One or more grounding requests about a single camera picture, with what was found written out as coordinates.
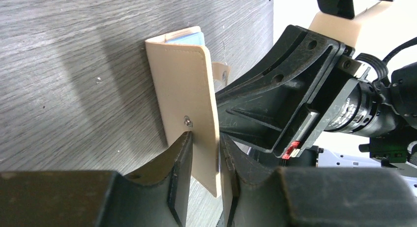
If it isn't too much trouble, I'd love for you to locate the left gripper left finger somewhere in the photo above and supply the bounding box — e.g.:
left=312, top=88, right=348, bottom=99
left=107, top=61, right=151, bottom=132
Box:
left=0, top=132, right=193, bottom=227

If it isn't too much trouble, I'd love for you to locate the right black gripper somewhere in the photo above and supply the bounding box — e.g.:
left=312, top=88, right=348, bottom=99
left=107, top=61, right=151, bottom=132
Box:
left=217, top=40, right=417, bottom=157

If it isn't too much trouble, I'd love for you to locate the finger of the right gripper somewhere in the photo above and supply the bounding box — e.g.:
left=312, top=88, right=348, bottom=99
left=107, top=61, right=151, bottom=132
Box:
left=216, top=25, right=329, bottom=102

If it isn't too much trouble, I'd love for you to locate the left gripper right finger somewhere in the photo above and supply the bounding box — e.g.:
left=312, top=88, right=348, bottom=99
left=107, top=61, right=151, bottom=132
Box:
left=220, top=134, right=417, bottom=227

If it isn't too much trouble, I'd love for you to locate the beige leather card holder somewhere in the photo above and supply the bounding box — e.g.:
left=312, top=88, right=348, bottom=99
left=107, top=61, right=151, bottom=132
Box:
left=145, top=26, right=231, bottom=198

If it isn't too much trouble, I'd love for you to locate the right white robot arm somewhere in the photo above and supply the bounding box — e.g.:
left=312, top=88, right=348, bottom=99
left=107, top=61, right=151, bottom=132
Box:
left=215, top=25, right=417, bottom=188

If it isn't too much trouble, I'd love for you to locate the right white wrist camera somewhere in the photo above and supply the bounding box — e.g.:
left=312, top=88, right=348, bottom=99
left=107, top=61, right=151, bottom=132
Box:
left=308, top=0, right=396, bottom=47

